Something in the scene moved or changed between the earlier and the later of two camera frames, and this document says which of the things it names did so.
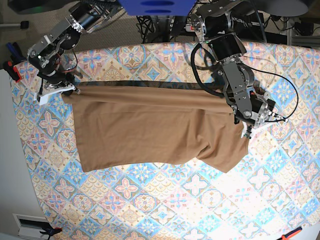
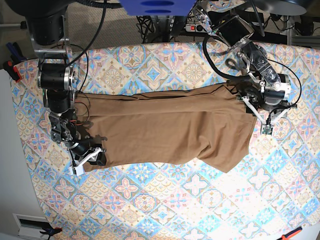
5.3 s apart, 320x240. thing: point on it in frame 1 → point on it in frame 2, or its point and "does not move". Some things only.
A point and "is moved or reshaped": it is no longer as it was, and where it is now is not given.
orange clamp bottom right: x=290 y=234 does not move
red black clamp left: x=12 y=70 does not move
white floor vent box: x=30 y=226 does not move
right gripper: x=261 y=105 → x=271 y=95
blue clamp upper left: x=17 y=55 does not move
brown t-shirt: x=125 y=124 is moved or reshaped
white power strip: x=189 y=28 does not move
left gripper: x=57 y=81 → x=83 y=149
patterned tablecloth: x=272 y=190 does not move
